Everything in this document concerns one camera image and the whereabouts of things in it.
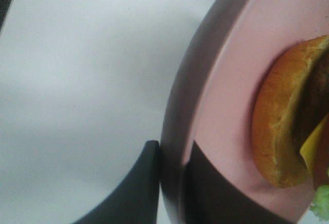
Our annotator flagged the toy hamburger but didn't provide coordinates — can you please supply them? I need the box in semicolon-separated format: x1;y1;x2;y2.
251;35;328;221

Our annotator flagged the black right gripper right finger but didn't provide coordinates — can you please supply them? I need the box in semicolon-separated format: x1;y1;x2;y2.
184;142;292;224

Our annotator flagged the pink round plate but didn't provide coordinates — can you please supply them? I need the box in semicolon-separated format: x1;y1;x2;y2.
161;0;328;223

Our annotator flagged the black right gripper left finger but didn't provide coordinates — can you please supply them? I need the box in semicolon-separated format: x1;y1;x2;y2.
76;140;160;224

